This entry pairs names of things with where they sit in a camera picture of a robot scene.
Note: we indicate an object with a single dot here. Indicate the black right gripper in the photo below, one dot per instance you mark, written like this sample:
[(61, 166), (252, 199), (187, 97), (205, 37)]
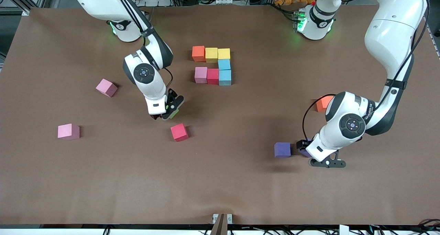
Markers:
[(171, 97)]

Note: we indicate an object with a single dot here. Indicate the purple foam cube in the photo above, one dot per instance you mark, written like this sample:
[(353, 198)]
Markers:
[(304, 153), (282, 149)]

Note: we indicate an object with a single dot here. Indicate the green foam cube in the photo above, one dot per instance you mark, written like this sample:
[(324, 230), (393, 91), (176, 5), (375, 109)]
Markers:
[(176, 114)]

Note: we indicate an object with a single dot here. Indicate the pink foam cube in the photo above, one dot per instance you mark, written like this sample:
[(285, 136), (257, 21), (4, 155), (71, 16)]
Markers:
[(201, 75), (68, 131), (106, 87)]

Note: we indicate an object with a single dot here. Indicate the red foam cube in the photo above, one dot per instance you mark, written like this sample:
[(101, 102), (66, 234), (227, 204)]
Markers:
[(179, 132), (212, 76)]

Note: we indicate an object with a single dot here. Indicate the orange foam cube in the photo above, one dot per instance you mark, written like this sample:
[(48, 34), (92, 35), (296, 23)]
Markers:
[(321, 104), (198, 53)]

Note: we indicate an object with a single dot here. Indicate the blue foam cube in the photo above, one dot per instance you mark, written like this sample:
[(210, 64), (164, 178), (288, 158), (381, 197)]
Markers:
[(224, 77), (224, 64)]

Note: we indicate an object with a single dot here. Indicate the yellow foam cube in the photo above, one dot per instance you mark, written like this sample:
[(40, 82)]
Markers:
[(224, 53), (211, 54)]

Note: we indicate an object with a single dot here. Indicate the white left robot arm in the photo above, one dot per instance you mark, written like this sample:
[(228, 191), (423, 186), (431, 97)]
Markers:
[(388, 32)]

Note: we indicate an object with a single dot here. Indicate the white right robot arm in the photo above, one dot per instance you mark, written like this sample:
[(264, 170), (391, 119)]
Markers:
[(151, 80)]

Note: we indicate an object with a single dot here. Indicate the brown paper table cover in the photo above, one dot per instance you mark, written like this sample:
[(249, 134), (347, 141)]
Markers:
[(220, 180)]

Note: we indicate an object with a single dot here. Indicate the silver mounting bracket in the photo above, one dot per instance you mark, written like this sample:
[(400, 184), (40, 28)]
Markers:
[(215, 217)]

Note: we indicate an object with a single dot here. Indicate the grey camera pole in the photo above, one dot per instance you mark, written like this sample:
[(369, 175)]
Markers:
[(220, 226)]

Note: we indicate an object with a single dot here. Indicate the aluminium side rail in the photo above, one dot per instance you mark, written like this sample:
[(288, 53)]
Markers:
[(433, 39)]

